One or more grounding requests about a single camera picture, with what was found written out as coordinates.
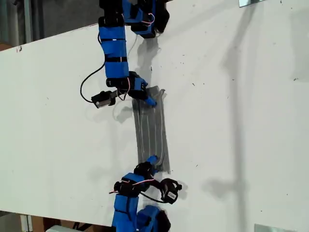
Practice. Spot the grey striped square towel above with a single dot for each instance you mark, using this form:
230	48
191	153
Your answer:
150	133

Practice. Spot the white plastic container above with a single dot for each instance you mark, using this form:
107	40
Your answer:
58	229

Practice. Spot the white metal table leg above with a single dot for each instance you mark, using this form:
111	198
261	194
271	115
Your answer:
26	223

